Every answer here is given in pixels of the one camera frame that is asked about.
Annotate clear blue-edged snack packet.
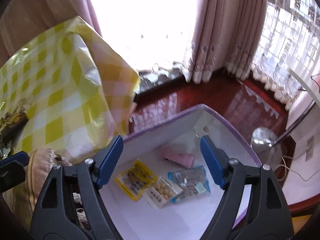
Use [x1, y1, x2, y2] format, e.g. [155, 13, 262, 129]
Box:
[167, 165, 211, 201]

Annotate dark gold snack packet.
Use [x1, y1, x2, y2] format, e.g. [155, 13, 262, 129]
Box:
[0, 111, 29, 145]

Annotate dark stone window sill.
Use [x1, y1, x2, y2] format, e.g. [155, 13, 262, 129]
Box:
[136, 65, 190, 98]

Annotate white cable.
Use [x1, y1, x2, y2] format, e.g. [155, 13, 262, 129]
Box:
[275, 145, 320, 183]

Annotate yellow snack packet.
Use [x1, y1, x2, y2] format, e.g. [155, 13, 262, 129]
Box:
[114, 159, 158, 202]

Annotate yellow checked tablecloth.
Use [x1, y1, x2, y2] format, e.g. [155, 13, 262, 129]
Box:
[0, 15, 140, 165]

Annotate white storage box purple rim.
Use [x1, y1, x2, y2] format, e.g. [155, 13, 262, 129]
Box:
[99, 104, 263, 240]

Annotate beige patterned cushion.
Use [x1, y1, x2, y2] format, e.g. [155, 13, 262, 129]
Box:
[5, 147, 83, 230]

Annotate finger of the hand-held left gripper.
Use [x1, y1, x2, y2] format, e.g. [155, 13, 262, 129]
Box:
[0, 151, 29, 195]

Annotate white nut snack packet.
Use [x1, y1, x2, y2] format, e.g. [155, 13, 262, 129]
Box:
[142, 176, 184, 208]

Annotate white lace sheer curtain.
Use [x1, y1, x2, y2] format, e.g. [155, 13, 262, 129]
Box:
[250, 0, 320, 110]

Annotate pink snack packet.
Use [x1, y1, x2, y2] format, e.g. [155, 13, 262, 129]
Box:
[160, 146, 195, 169]

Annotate silver round stand base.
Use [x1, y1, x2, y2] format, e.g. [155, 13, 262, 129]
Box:
[250, 127, 283, 170]

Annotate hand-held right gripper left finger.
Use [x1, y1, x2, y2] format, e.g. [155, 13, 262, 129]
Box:
[30, 135, 124, 233]

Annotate white table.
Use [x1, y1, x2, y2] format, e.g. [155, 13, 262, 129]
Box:
[289, 67, 320, 100]

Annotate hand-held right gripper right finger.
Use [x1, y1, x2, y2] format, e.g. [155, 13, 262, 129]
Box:
[199, 135, 294, 233]

